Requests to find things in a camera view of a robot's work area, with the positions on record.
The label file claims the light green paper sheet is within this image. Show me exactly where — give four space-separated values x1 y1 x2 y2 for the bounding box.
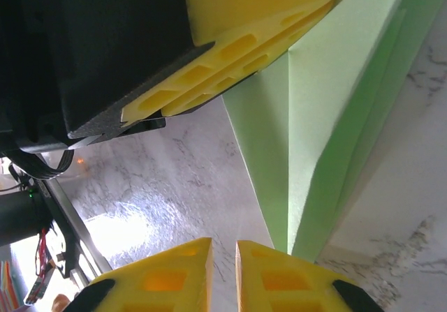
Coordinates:
222 0 447 262

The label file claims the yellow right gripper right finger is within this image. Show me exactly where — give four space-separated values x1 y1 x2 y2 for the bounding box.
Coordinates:
235 240 381 312

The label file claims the black flat ribbon cable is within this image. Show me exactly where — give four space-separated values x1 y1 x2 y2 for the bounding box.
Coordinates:
6 147 76 181

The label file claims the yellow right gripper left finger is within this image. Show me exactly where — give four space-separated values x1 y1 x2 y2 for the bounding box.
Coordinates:
69 237 214 312

